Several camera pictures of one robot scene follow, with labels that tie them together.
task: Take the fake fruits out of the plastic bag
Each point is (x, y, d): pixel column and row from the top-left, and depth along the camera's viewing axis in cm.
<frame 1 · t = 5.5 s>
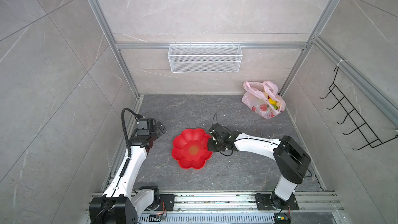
left hand: (155, 126, 83), fingers open
right hand: (207, 146, 89), fingers closed
pink plastic bag: (263, 98, 101), point 15 cm above the table
red flower-shaped bowl: (191, 148, 95), on the table
yellow fake lemon: (271, 101, 109), point 8 cm above the table

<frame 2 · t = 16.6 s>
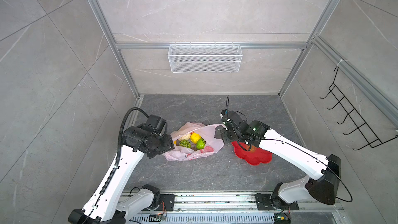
left hand: (168, 144, 70), fingers open
right hand: (223, 131, 77), fingers closed
red flower-shaped bowl: (256, 159, 88), point 2 cm above the table
yellow fake lemon: (195, 137, 92), point 6 cm above the table
green fake kiwi: (185, 143, 89), point 6 cm above the table
green fake lime: (200, 144, 88), point 7 cm above the table
cream fake fruit: (185, 137, 93), point 6 cm above the table
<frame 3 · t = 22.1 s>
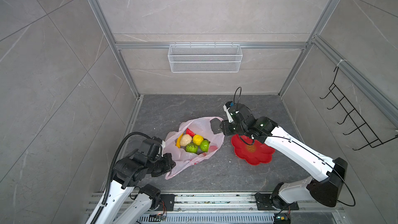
left hand: (176, 160, 68), fingers closed
right hand: (222, 124, 76), fingers open
pink plastic bag: (184, 160, 74), point 14 cm above the table
green fake kiwi: (192, 148, 87), point 6 cm above the table
green fake lime: (204, 146, 87), point 7 cm above the table
cream fake fruit: (185, 140, 91), point 6 cm above the table
yellow fake banana: (179, 140, 93), point 4 cm above the table
the other named things where they were.

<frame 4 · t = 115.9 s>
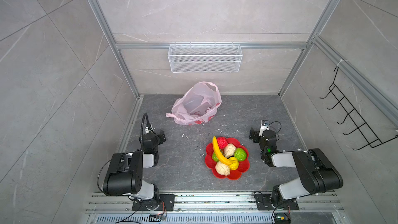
left hand: (152, 129, 93), fingers open
right hand: (259, 127, 94), fingers open
pink plastic bag: (198, 105, 116), on the table
red flower-shaped bowl: (235, 174, 80), point 4 cm above the table
yellow fake lemon: (234, 166, 82), point 5 cm above the table
green fake lime: (240, 154, 84), point 8 cm above the table
cream fake fruit: (229, 150, 87), point 6 cm above the table
yellow fake banana: (219, 154, 81), point 10 cm above the table
cream fake fruit 2: (223, 168, 79), point 7 cm above the table
